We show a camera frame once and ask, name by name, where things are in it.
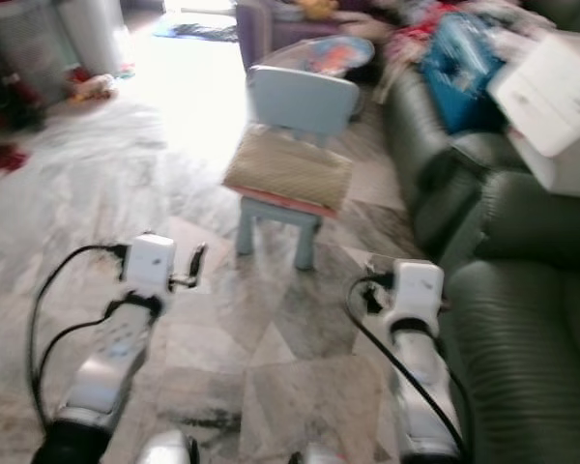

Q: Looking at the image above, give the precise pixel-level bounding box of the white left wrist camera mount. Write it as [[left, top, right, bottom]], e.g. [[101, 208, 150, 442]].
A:
[[126, 235, 177, 294]]

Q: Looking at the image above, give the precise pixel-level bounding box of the silver robot leg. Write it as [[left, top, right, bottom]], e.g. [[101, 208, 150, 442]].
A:
[[290, 445, 349, 464], [135, 430, 199, 464]]

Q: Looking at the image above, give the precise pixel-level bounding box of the light blue child chair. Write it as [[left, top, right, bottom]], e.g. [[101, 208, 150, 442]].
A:
[[235, 66, 363, 272]]

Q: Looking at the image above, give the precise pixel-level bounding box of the red cloth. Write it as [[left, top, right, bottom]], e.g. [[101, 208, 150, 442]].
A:
[[0, 143, 30, 175]]

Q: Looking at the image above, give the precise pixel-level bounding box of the beige dimpled pillow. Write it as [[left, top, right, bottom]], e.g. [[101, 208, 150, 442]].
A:
[[222, 126, 354, 212]]

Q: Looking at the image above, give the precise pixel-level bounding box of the blue hard suitcase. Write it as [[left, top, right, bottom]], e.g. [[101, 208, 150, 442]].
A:
[[420, 12, 508, 134]]

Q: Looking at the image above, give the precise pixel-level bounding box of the small red and yellow toy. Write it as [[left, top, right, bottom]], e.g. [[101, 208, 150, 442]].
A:
[[68, 70, 117, 102]]

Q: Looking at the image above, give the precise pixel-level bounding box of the grey translucent bin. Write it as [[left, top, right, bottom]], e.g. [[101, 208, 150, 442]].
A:
[[0, 0, 73, 107]]

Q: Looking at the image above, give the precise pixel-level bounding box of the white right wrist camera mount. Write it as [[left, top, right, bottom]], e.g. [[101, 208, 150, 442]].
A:
[[387, 259, 446, 334]]

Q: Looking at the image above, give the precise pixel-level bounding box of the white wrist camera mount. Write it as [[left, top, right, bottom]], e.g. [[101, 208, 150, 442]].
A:
[[126, 235, 177, 294], [387, 259, 446, 334]]

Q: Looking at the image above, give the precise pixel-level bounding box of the silver right robot leg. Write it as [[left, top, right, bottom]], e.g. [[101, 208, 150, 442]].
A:
[[290, 445, 349, 464]]

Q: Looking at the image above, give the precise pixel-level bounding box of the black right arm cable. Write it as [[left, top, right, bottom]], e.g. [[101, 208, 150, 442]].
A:
[[346, 274, 470, 455]]

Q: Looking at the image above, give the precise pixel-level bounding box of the dark green leather sofa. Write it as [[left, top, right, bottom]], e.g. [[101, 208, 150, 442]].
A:
[[382, 63, 580, 464]]

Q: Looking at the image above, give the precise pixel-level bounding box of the dark blue door mat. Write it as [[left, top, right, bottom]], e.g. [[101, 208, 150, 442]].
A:
[[153, 21, 238, 44]]

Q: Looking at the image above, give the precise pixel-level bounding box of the round table with colourful print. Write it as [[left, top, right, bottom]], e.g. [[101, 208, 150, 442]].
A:
[[251, 35, 378, 78]]

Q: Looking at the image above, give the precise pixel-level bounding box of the yellow plush toy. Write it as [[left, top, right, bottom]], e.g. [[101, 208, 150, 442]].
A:
[[295, 0, 339, 20]]

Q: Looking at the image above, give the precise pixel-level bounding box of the silver left robot leg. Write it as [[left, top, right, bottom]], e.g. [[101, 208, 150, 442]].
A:
[[135, 430, 199, 464]]

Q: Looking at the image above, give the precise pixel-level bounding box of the white plastic box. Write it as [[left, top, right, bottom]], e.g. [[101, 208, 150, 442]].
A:
[[488, 29, 580, 199]]

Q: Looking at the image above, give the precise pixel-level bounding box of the purple armchair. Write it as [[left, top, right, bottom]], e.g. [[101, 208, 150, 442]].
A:
[[235, 0, 392, 71]]

